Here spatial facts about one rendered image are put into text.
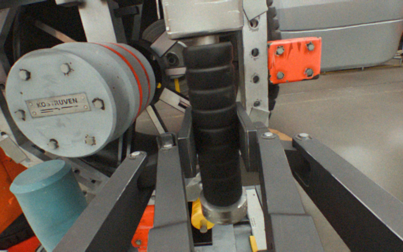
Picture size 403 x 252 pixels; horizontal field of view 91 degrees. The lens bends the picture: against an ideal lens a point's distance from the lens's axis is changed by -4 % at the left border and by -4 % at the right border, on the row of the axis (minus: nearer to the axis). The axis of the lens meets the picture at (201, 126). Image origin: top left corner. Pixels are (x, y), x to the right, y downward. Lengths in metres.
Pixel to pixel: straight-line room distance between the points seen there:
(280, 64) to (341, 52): 0.60
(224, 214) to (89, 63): 0.20
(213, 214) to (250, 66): 0.25
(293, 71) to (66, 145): 0.35
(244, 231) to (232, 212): 0.78
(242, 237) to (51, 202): 0.74
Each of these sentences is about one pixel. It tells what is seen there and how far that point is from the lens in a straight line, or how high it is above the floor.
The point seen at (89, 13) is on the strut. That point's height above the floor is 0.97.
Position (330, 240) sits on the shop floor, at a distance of 1.22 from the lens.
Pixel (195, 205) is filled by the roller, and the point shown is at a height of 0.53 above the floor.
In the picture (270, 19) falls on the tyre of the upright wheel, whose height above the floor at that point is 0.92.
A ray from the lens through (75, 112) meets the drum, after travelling 0.27.
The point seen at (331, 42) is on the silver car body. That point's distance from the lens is 0.94.
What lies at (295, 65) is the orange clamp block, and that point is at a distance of 0.39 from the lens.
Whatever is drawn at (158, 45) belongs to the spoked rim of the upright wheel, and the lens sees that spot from 0.48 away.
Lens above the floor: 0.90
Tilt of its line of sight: 21 degrees down
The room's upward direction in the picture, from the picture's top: 8 degrees counter-clockwise
